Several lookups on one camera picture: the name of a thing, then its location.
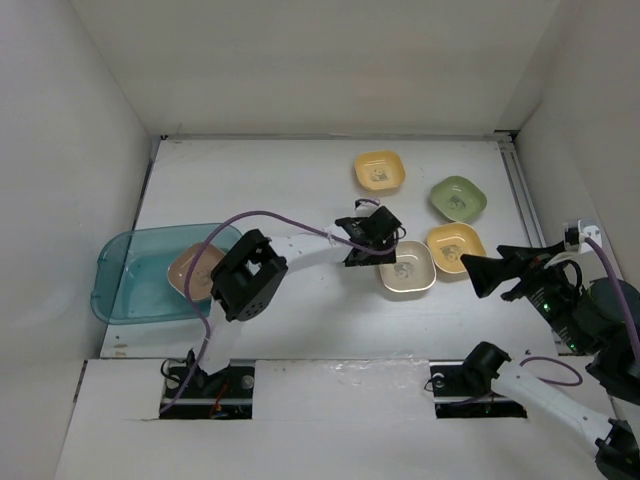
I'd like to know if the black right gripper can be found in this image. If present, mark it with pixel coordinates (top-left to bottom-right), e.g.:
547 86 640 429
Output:
460 238 591 352

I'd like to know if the yellow panda plate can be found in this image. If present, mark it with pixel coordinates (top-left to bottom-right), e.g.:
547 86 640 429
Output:
354 150 406 191
426 222 486 274

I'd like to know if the brown panda plate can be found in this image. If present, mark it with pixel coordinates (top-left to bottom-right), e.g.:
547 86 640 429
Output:
167 243 225 302

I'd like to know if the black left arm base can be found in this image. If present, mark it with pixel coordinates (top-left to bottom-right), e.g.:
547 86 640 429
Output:
159 351 255 421

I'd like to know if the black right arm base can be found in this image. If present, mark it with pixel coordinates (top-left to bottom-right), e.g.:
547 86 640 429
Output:
423 341 527 420

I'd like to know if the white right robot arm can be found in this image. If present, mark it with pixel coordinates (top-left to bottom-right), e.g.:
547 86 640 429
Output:
424 234 639 479

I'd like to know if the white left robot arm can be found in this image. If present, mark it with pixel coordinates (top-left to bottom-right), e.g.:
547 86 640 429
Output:
188 200 406 397

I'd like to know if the teal transparent plastic bin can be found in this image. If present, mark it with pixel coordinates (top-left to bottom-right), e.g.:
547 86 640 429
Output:
90 223 217 325

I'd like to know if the green panda plate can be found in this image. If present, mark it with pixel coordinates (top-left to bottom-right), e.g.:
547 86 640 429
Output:
429 176 488 223

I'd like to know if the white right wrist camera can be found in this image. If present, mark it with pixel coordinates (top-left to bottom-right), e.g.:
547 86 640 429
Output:
563 218 603 255

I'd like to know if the aluminium rail frame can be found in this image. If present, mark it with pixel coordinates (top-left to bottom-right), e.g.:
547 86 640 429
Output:
137 134 543 253

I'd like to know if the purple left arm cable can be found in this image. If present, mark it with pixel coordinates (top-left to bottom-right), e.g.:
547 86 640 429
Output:
158 198 407 416

